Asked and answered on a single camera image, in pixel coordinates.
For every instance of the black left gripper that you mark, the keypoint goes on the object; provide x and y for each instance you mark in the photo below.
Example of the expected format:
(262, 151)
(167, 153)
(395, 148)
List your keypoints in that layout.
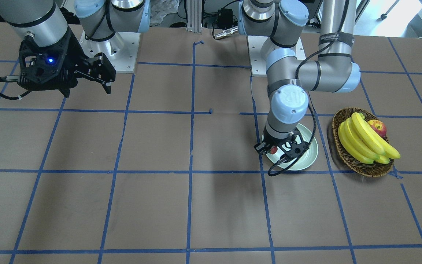
(272, 140)

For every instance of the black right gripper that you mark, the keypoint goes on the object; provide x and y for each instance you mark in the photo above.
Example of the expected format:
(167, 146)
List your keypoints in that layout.
(72, 58)

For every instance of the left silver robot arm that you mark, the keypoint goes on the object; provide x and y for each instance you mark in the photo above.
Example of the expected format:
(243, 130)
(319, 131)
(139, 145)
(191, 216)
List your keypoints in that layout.
(329, 69)

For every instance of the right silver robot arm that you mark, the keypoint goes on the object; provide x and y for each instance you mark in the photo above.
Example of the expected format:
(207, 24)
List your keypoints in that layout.
(100, 19)

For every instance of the pale green plate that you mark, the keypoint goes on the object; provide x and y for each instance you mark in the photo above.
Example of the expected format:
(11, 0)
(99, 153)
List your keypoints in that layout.
(305, 161)

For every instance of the yellow banana bunch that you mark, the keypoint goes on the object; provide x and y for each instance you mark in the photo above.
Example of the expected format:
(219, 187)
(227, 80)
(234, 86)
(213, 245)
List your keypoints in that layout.
(363, 143)

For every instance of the brown wicker basket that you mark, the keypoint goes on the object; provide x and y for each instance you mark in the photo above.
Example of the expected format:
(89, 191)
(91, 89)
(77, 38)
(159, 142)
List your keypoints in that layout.
(341, 157)

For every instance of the red yellow apple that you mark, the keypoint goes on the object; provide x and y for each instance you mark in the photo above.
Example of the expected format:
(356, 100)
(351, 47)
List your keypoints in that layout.
(378, 126)

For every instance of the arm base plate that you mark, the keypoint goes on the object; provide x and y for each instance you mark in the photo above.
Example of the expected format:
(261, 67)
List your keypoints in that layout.
(121, 50)
(259, 47)

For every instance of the aluminium frame post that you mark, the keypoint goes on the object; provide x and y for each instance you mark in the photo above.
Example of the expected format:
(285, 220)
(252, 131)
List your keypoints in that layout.
(194, 10)

